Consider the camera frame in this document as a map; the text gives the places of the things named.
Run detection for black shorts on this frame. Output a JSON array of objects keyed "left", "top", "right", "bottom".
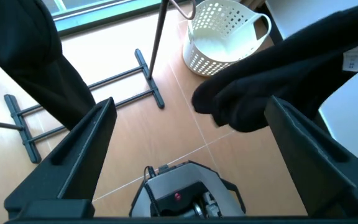
[{"left": 0, "top": 0, "right": 96, "bottom": 131}]

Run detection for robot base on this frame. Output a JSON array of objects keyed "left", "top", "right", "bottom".
[{"left": 129, "top": 160, "right": 247, "bottom": 218}]

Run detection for black clothes rack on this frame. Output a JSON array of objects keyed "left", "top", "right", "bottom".
[{"left": 0, "top": 0, "right": 170, "bottom": 164}]

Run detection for white laundry basket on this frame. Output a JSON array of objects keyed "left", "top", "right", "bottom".
[{"left": 182, "top": 0, "right": 272, "bottom": 78}]

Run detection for window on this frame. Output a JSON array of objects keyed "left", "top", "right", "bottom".
[{"left": 0, "top": 0, "right": 167, "bottom": 60}]

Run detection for black garment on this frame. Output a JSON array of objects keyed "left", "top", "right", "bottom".
[{"left": 191, "top": 0, "right": 358, "bottom": 133}]

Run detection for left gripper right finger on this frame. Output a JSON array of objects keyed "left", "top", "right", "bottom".
[{"left": 264, "top": 95, "right": 358, "bottom": 216}]

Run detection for black cable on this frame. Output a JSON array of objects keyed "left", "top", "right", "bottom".
[{"left": 143, "top": 166, "right": 162, "bottom": 218}]

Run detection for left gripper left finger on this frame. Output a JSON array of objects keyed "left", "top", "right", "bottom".
[{"left": 4, "top": 95, "right": 118, "bottom": 218}]

